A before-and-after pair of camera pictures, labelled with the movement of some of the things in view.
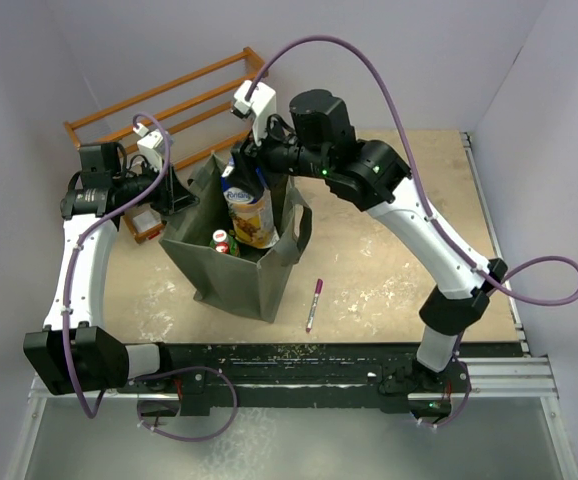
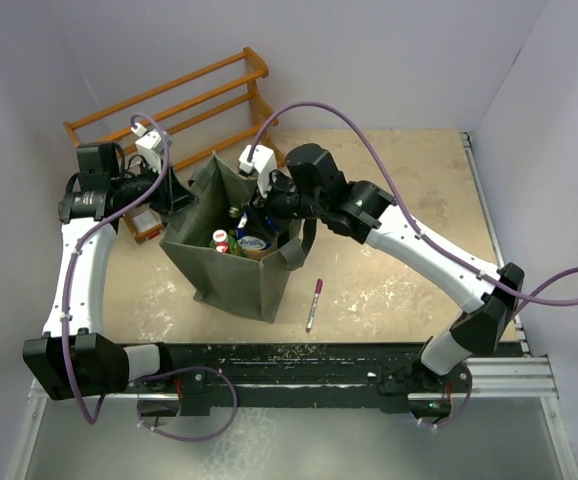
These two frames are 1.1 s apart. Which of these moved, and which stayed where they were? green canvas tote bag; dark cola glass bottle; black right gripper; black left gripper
Moved: black right gripper
Stayed: black left gripper; green canvas tote bag; dark cola glass bottle
